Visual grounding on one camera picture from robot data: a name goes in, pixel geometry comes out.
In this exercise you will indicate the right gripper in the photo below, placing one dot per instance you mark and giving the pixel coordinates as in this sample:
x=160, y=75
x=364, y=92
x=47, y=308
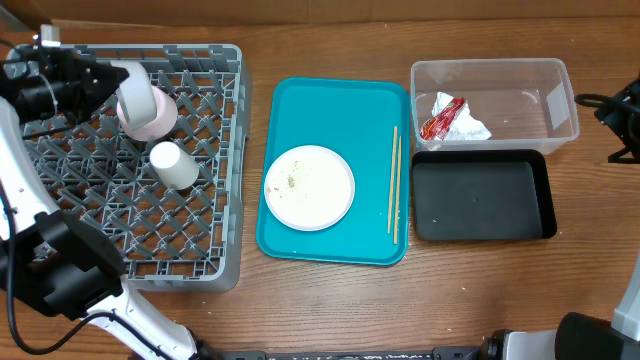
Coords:
x=616, y=121

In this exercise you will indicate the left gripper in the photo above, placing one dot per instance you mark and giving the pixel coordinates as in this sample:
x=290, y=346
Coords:
x=79, y=79

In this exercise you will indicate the grey metal saucer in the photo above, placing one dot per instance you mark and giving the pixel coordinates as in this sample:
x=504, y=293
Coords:
x=135, y=95

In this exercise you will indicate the small pink bowl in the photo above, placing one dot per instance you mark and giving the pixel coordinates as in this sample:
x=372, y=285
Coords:
x=162, y=125

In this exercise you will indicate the white paper cup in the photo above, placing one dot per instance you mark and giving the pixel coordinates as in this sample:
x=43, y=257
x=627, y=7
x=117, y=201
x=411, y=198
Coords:
x=175, y=168

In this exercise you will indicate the white tissue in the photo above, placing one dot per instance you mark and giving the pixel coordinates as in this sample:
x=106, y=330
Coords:
x=464, y=126

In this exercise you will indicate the red snack wrapper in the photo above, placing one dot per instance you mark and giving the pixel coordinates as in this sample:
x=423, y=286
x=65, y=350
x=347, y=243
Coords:
x=438, y=126

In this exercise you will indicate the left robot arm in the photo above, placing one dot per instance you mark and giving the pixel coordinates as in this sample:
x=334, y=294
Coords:
x=51, y=261

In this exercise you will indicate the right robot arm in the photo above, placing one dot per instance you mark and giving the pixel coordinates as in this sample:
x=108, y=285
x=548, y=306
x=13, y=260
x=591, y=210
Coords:
x=579, y=336

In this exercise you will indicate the grey plastic dish rack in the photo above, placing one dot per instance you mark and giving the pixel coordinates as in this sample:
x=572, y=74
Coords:
x=170, y=240

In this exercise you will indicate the clear plastic bin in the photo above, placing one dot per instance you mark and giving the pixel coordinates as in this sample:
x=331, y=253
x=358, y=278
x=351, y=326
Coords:
x=525, y=103

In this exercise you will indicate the black plastic tray bin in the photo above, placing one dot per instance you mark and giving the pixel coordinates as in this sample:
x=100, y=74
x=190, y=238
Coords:
x=482, y=195

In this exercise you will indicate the rice leftovers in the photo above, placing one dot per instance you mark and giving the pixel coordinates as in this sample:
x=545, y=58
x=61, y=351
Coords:
x=289, y=175

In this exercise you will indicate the left wooden chopstick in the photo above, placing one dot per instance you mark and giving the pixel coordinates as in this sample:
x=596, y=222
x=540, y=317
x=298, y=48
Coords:
x=392, y=178

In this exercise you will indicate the wooden chopstick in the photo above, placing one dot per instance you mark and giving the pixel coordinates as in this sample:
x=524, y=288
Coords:
x=397, y=191
x=392, y=178

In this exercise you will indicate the large white plate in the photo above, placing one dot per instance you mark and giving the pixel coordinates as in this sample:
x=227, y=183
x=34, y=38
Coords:
x=326, y=198

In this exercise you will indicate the right wooden chopstick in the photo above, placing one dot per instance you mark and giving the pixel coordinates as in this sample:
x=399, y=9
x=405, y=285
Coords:
x=397, y=191

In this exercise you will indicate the teal serving tray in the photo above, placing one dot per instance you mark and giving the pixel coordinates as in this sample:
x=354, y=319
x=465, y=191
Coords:
x=354, y=118

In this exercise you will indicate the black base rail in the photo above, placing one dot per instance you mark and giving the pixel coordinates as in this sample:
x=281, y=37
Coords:
x=437, y=353

